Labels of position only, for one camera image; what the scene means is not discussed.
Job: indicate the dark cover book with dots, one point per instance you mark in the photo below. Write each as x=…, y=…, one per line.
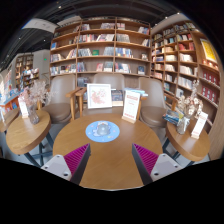
x=117, y=97

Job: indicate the grey computer mouse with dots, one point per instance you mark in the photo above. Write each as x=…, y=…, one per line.
x=102, y=129

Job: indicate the tall wooden bookshelf with books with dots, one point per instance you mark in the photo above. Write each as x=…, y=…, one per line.
x=180, y=56

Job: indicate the distant wooden bookshelf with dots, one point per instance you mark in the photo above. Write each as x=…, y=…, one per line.
x=25, y=66

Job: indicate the white ceiling vent panel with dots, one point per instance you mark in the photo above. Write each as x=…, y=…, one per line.
x=38, y=25

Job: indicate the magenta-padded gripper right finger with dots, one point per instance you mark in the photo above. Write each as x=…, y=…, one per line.
x=151, y=163

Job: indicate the pile of light blue books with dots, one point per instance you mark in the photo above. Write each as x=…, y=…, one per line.
x=133, y=90

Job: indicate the brown padded wooden armchair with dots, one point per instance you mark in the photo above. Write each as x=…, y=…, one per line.
x=60, y=106
x=151, y=110
x=108, y=78

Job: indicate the white framed floral picture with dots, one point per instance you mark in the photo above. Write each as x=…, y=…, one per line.
x=99, y=96

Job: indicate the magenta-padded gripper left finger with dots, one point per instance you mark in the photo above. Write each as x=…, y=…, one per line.
x=71, y=161

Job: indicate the wide wooden bookshelf with books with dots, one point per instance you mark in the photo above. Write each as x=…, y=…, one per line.
x=100, y=46

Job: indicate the small white sign on stand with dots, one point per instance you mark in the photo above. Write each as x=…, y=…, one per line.
x=199, y=124
x=23, y=107

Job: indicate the white sign on wooden base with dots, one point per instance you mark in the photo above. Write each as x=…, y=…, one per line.
x=131, y=105

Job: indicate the stack of books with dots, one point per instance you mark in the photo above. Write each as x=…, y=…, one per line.
x=171, y=117

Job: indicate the round blue mouse pad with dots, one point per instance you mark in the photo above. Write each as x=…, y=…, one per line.
x=113, y=133

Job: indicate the round wooden side table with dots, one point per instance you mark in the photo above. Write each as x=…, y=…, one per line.
x=188, y=146
x=26, y=133

